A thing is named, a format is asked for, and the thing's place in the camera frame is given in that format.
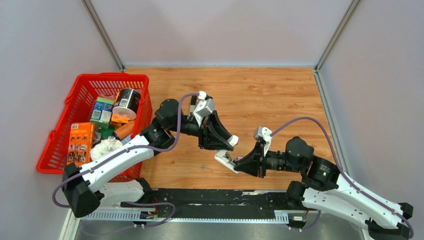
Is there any orange product box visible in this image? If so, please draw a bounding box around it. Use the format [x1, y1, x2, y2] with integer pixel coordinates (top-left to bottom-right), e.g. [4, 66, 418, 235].
[66, 122, 95, 166]

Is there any white slotted cable duct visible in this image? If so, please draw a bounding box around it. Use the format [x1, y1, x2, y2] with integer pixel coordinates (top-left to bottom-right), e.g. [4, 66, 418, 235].
[81, 209, 290, 224]

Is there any orange snack packet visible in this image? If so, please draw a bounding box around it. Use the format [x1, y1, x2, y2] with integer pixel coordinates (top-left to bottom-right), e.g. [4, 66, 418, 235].
[109, 92, 131, 128]

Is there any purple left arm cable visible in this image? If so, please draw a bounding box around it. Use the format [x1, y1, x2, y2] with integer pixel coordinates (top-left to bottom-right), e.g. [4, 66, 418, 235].
[52, 92, 208, 229]

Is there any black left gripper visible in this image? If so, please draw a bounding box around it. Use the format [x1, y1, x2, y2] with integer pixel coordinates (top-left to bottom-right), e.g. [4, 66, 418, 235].
[168, 109, 236, 152]

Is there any white stapler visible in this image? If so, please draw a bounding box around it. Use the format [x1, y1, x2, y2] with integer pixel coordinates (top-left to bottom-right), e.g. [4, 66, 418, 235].
[214, 135, 240, 174]

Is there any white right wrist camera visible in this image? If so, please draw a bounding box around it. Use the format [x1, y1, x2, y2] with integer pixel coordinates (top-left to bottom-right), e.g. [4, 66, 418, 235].
[253, 126, 273, 157]

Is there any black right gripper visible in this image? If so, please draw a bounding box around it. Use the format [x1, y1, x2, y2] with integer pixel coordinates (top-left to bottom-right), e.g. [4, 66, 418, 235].
[234, 142, 303, 179]

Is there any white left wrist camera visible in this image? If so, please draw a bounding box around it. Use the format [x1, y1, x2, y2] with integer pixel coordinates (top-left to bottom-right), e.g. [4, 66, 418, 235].
[189, 91, 216, 127]

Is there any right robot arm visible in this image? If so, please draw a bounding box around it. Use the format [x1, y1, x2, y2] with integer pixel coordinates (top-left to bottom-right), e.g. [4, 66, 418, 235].
[233, 136, 414, 240]

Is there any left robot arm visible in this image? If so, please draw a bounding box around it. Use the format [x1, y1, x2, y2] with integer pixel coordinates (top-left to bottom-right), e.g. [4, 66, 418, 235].
[58, 94, 239, 218]

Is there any red plastic basket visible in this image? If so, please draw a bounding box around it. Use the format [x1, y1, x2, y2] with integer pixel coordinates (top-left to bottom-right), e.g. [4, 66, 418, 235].
[35, 72, 153, 175]

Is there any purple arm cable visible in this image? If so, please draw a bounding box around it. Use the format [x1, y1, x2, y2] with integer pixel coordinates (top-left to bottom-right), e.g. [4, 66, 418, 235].
[269, 116, 415, 239]
[52, 92, 208, 229]

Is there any orange tube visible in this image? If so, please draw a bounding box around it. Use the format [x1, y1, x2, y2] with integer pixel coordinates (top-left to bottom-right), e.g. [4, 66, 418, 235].
[112, 120, 135, 141]

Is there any crumpled white plastic bag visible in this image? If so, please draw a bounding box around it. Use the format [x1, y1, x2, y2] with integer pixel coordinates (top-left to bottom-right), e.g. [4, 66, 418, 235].
[90, 136, 123, 161]

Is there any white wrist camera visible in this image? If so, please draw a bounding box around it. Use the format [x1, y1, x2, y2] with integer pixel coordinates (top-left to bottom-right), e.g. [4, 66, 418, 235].
[253, 126, 273, 157]
[189, 91, 216, 127]

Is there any green blue carton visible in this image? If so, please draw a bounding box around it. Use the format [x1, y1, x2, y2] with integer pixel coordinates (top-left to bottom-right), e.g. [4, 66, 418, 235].
[89, 96, 115, 129]

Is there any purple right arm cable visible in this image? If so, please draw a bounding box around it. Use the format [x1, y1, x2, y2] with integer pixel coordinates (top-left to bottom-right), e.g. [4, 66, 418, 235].
[269, 116, 415, 239]

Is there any black white cylindrical can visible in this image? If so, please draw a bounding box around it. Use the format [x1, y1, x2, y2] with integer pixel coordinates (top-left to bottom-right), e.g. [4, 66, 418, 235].
[112, 88, 141, 120]

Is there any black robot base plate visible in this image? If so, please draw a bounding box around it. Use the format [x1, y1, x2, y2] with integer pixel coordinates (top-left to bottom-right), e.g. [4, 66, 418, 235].
[140, 188, 307, 220]

